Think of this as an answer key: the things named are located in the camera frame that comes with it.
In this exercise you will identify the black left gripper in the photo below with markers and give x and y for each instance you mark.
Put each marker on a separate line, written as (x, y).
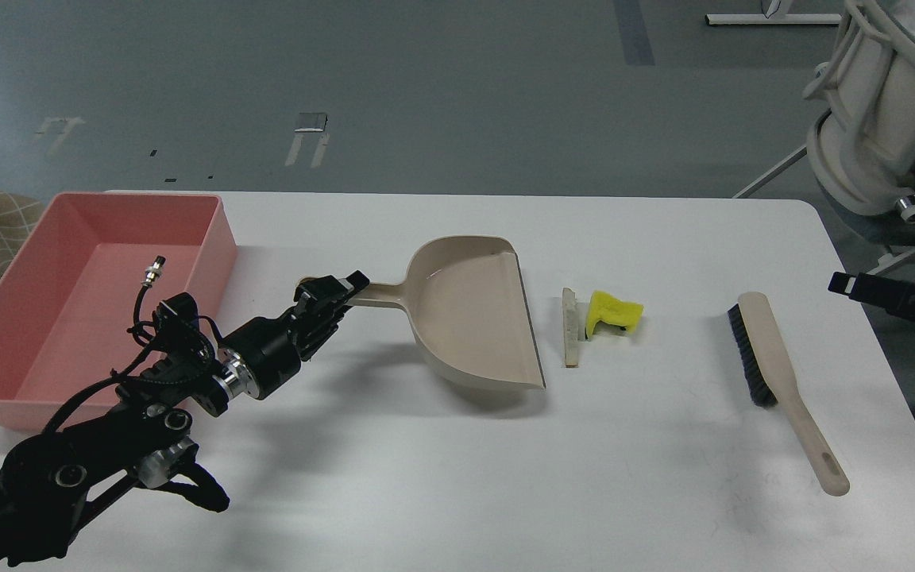
(263, 354)

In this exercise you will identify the beige plastic dustpan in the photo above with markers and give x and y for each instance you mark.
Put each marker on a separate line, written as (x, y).
(464, 299)

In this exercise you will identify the yellow sponge piece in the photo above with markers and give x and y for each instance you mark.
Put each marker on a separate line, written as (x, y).
(606, 308)

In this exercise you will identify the beige hand brush black bristles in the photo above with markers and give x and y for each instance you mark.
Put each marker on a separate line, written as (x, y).
(772, 382)

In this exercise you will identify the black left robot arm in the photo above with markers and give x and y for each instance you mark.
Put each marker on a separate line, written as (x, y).
(131, 430)

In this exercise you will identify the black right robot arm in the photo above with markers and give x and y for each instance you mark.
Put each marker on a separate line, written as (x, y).
(895, 297)

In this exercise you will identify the pink plastic bin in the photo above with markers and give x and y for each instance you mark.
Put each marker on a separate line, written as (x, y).
(66, 300)

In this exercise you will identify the white floor stand bar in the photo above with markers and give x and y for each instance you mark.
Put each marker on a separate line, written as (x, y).
(775, 20)

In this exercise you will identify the white office chair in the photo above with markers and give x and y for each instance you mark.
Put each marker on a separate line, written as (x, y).
(862, 149)

